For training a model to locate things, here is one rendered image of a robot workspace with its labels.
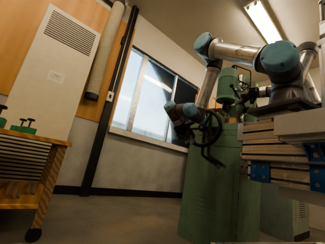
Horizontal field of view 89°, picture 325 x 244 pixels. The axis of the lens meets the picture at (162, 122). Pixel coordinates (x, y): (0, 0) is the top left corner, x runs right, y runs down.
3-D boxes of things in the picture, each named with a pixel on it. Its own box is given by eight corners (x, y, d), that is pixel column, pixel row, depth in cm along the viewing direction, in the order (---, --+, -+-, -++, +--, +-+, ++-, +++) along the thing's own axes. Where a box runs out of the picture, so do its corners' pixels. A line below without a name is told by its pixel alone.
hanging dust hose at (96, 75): (80, 97, 196) (110, 4, 230) (95, 102, 206) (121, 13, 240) (83, 94, 183) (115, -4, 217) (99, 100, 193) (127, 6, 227)
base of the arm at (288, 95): (317, 112, 68) (317, 90, 71) (295, 101, 63) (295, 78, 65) (279, 118, 82) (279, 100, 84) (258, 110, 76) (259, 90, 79)
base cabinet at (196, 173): (175, 234, 129) (188, 144, 147) (210, 224, 169) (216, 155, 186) (234, 266, 99) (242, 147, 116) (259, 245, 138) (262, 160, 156)
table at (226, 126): (177, 127, 149) (178, 121, 151) (195, 135, 170) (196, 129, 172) (250, 126, 108) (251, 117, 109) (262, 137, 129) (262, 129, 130)
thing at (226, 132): (192, 134, 147) (193, 130, 148) (204, 140, 162) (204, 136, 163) (239, 135, 120) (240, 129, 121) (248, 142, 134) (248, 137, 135)
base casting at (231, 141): (188, 144, 147) (190, 134, 149) (217, 155, 186) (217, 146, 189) (242, 147, 116) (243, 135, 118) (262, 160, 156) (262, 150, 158)
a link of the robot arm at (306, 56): (330, 37, 100) (305, 103, 89) (314, 49, 111) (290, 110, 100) (312, 29, 101) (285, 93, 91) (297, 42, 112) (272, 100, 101)
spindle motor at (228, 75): (212, 99, 154) (215, 69, 161) (220, 106, 166) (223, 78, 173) (231, 96, 142) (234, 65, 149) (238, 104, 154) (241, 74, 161)
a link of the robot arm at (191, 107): (201, 107, 97) (186, 108, 104) (190, 99, 89) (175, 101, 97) (199, 120, 95) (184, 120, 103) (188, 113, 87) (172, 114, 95)
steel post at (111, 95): (76, 194, 186) (130, 6, 252) (87, 195, 193) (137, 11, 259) (78, 197, 179) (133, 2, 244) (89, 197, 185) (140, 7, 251)
